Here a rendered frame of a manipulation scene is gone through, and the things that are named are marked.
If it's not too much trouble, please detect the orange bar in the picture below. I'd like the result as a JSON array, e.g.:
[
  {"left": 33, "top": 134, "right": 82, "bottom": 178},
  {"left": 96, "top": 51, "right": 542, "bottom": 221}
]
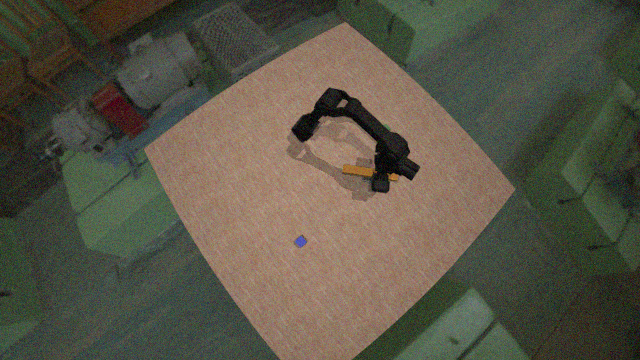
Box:
[{"left": 342, "top": 164, "right": 398, "bottom": 182}]

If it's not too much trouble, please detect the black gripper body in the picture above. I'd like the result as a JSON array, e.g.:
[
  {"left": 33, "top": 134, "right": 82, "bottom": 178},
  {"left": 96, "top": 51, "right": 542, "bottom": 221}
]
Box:
[{"left": 371, "top": 143, "right": 395, "bottom": 193}]

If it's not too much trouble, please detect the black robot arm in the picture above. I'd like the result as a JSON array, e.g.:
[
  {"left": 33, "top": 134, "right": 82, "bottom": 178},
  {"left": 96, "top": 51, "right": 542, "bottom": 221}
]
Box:
[{"left": 290, "top": 88, "right": 420, "bottom": 181}]

